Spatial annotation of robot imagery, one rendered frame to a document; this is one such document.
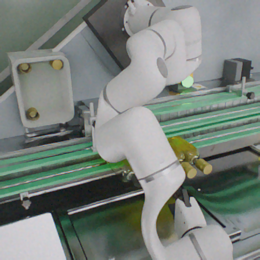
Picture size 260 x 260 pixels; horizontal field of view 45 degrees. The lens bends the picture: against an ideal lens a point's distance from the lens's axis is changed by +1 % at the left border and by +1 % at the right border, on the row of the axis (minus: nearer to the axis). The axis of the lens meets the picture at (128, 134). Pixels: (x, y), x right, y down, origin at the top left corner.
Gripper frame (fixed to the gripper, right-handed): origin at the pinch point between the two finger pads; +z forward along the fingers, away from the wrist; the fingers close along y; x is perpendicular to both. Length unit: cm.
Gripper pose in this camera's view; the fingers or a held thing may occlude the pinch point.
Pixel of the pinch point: (176, 199)
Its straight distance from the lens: 86.8
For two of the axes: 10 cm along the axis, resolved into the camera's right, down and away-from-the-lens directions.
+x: -9.9, 0.8, -1.4
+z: -1.6, -4.1, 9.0
